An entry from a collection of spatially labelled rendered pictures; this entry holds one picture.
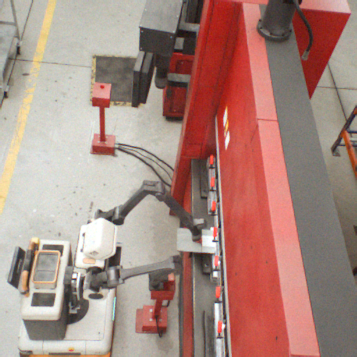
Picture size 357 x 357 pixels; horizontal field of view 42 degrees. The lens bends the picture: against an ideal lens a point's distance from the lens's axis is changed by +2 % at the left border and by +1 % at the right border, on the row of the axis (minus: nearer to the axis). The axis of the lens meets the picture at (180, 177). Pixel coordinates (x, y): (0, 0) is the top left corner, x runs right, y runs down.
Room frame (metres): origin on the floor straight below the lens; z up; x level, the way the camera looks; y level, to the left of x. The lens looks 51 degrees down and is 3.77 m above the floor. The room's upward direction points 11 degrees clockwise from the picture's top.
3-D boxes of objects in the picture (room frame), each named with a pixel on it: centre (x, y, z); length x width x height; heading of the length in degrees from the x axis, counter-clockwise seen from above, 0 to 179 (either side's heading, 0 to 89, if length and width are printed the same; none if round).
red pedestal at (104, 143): (3.20, 0.88, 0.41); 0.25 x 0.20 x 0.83; 99
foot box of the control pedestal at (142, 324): (1.46, 0.01, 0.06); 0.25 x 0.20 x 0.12; 100
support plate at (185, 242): (1.69, -0.19, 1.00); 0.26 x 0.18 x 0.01; 99
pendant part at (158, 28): (2.88, 0.35, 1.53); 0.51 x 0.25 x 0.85; 1
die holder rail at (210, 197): (2.25, -0.25, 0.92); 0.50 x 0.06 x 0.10; 9
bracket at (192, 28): (2.95, 0.13, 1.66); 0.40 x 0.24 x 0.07; 9
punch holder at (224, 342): (0.94, -0.45, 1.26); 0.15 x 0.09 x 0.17; 9
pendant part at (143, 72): (2.83, 0.43, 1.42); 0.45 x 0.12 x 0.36; 1
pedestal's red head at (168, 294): (1.46, -0.02, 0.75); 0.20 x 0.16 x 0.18; 10
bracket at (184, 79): (2.95, 0.13, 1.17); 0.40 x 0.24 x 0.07; 9
